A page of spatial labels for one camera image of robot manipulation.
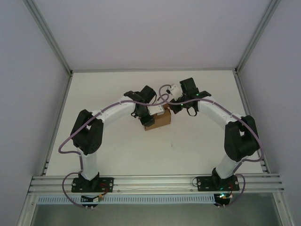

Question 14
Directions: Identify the brown cardboard box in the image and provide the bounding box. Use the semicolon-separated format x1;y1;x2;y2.
143;103;173;131

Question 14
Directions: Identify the grey metal lower panel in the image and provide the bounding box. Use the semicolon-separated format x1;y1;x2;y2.
30;203;282;226

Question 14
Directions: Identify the small connector board green light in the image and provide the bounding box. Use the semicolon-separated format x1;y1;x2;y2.
216;192;234;201

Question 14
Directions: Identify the aluminium table rear rail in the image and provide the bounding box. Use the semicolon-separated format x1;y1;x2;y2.
71;67;237;73

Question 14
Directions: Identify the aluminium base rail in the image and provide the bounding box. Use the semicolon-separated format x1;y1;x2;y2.
28;173;286;195

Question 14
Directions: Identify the aluminium table side rail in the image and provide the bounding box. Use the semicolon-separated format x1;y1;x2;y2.
234;70;269;174
41;72;74;177

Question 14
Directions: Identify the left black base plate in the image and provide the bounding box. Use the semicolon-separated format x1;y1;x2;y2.
71;176;115;193

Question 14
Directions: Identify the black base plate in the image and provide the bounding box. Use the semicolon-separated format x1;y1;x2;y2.
197;175;240;192
71;176;115;193

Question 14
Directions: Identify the white slotted cable duct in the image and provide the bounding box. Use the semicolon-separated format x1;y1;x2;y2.
37;194;216;205

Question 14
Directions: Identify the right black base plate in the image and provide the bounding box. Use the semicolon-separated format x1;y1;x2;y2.
197;175;240;192

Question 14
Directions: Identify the aluminium frame post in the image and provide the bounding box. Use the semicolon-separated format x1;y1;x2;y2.
234;0;280;75
24;0;73;75

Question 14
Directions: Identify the small connector board with wires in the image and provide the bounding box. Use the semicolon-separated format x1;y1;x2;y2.
81;193;109;203

